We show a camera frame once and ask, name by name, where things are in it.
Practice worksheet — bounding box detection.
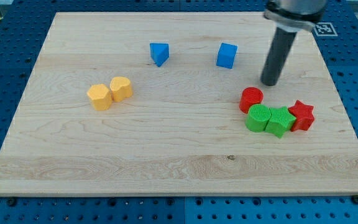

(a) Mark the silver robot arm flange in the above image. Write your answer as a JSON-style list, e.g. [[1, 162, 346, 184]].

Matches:
[[264, 0, 327, 33]]

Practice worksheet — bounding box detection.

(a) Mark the blue cube block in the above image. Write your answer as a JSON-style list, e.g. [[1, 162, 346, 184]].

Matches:
[[216, 43, 237, 69]]

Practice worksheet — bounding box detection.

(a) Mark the light wooden board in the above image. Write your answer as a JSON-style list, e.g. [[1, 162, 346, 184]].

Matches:
[[0, 12, 358, 197]]

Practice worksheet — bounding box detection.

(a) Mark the blue triangular prism block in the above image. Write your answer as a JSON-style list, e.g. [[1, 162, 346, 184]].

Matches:
[[149, 43, 169, 67]]

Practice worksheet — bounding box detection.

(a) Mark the yellow heart block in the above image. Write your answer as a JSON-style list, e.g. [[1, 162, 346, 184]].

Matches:
[[110, 77, 133, 102]]

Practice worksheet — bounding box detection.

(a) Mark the red cylinder block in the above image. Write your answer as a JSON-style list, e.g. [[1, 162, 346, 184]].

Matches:
[[239, 87, 264, 114]]

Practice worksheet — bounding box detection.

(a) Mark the yellow hexagon block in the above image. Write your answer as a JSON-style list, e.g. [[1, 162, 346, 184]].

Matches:
[[86, 84, 112, 111]]

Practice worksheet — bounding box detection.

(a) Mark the green cylinder block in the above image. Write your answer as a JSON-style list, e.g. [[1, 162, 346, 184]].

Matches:
[[245, 104, 272, 133]]

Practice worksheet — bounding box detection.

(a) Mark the green star block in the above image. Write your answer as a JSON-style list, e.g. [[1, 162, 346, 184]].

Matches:
[[265, 106, 296, 138]]

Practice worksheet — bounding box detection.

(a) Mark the red star block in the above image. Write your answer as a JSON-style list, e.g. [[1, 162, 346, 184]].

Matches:
[[288, 100, 315, 132]]

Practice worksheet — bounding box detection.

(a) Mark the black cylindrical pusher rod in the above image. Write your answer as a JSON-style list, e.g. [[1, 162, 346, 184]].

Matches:
[[260, 27, 296, 86]]

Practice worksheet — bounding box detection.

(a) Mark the white fiducial marker tag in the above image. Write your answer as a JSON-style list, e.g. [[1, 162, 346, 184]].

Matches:
[[314, 22, 337, 37]]

